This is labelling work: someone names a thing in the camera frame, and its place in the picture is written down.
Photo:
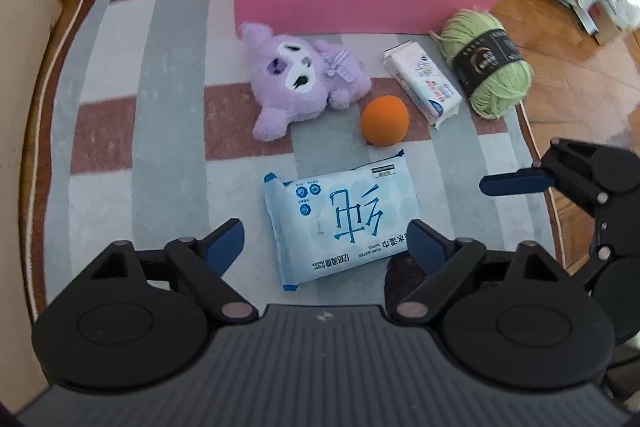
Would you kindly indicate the striped rug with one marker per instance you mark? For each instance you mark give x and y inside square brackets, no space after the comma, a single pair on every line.
[150,57]

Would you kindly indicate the blue white wet wipes pack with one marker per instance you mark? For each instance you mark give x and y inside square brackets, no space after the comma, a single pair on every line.
[340,207]

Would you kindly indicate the small white tissue pack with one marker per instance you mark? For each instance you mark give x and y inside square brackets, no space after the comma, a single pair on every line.
[425,82]

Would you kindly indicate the cardboard piece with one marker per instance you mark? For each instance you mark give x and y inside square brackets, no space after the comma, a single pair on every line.
[610,22]

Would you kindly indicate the purple plush toy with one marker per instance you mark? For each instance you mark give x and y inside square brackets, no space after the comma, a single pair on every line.
[272,117]

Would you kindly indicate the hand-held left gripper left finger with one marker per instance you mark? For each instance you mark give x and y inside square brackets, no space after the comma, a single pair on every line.
[225,247]

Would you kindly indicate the green yarn ball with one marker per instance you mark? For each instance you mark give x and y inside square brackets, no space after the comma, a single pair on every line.
[500,92]

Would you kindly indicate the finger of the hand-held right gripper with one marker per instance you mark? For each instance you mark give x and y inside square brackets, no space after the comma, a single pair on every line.
[510,184]

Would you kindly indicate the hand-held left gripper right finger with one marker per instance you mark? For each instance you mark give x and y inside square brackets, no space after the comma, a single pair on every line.
[425,247]

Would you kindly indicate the orange ball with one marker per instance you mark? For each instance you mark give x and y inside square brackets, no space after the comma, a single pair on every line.
[385,122]

